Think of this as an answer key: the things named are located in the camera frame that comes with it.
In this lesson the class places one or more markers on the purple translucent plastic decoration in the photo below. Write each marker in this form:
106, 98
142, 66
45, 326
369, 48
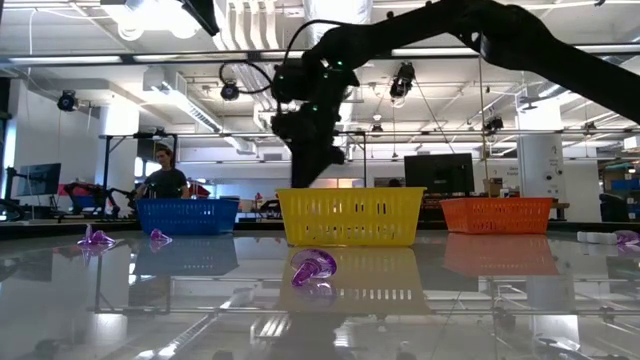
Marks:
160, 236
627, 237
312, 265
95, 239

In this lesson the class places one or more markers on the orange plastic basket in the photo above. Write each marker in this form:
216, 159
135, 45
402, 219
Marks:
495, 215

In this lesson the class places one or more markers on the large black monitor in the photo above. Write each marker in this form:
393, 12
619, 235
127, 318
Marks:
439, 173

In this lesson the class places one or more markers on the person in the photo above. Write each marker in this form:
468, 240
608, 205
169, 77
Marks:
167, 185

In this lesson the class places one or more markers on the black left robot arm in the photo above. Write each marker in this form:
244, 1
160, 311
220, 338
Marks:
200, 15

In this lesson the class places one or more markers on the red black background robot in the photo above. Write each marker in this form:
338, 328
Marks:
80, 192

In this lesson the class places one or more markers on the slanted silver ventilation duct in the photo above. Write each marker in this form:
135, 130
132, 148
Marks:
547, 92

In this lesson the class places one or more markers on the blue plastic basket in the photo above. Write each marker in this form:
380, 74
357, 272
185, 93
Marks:
185, 217

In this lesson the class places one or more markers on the yellow plastic basket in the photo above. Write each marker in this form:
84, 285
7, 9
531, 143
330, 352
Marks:
350, 215

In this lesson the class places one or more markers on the black office chair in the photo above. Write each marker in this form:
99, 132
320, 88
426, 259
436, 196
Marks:
612, 207

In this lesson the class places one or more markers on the black ceiling camera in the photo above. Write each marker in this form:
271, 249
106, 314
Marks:
230, 91
67, 101
494, 123
402, 80

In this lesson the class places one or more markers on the small black monitor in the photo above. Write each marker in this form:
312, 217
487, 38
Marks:
40, 178

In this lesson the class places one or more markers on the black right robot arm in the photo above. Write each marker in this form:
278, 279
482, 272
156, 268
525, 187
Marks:
550, 55

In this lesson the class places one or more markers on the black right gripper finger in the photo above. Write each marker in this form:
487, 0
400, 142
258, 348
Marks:
299, 170
316, 167

